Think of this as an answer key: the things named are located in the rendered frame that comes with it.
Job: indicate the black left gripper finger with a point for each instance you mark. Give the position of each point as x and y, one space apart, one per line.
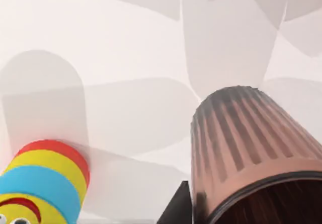
179 206

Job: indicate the ribbed copper-coloured plant pot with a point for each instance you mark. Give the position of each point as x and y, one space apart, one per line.
246 143

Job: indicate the red yellow blue striped toy tube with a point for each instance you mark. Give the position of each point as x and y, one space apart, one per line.
42 181

